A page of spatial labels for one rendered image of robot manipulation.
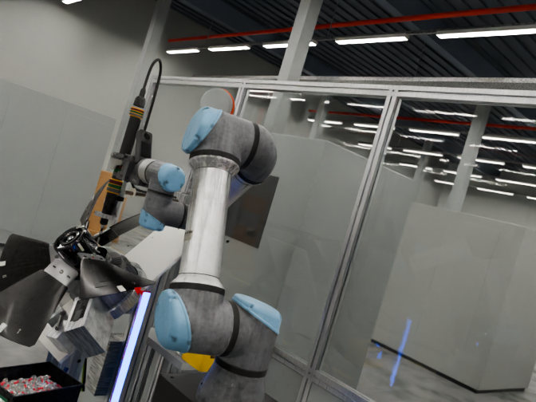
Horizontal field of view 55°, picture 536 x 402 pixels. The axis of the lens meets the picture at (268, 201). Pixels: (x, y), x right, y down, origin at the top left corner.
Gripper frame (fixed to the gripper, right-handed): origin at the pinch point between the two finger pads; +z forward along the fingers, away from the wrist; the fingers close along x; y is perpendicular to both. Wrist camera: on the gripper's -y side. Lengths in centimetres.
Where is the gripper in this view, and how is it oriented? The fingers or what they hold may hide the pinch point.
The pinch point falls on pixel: (120, 155)
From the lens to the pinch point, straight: 177.2
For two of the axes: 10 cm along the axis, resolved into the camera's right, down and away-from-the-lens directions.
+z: -6.6, -2.0, 7.2
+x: 6.9, 2.1, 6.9
